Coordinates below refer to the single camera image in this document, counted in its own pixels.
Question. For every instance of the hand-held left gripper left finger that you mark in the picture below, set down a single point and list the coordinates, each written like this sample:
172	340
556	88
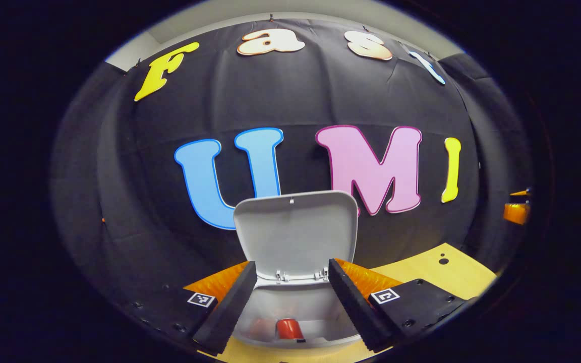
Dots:
232	307

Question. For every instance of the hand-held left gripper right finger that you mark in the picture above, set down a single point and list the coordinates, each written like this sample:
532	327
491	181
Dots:
353	307

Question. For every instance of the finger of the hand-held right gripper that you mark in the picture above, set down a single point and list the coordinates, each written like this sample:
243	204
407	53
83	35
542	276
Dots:
516	213
522	192

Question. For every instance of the red pop can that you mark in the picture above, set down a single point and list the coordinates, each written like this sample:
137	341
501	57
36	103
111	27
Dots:
288	329

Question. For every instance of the white desktop garbage bin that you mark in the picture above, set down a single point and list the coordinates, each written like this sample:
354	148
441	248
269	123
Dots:
295	232

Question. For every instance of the wooden desktop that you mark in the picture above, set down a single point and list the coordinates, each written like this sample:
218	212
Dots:
452	277

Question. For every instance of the black backdrop cloth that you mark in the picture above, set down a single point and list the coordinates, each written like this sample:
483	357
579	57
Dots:
295	96

